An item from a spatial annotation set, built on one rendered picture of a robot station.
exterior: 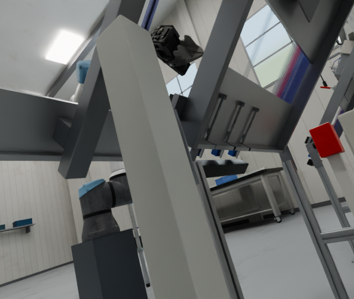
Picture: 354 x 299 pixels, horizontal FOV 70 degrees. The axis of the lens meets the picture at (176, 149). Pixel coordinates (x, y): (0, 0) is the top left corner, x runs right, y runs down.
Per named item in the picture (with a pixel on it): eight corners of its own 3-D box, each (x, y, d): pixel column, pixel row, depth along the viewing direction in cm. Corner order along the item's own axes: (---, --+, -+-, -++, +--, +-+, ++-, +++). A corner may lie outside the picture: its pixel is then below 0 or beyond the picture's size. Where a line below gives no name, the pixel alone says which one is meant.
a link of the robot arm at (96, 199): (80, 218, 107) (75, 187, 110) (111, 210, 114) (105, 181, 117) (83, 214, 97) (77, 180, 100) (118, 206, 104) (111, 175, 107)
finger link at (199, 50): (196, 40, 65) (171, 39, 71) (205, 57, 70) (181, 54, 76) (202, 31, 66) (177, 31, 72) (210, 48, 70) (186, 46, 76)
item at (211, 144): (197, 149, 59) (175, 137, 63) (281, 153, 110) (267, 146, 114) (198, 143, 58) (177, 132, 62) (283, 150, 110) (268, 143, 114)
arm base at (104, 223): (75, 244, 101) (71, 219, 104) (108, 235, 113) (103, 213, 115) (93, 238, 92) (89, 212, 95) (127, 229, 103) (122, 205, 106)
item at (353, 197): (359, 292, 113) (292, 134, 133) (362, 273, 132) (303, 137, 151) (429, 290, 99) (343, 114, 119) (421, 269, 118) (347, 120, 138)
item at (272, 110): (190, 139, 60) (181, 134, 62) (277, 148, 111) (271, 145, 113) (220, 60, 55) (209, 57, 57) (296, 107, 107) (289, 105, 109)
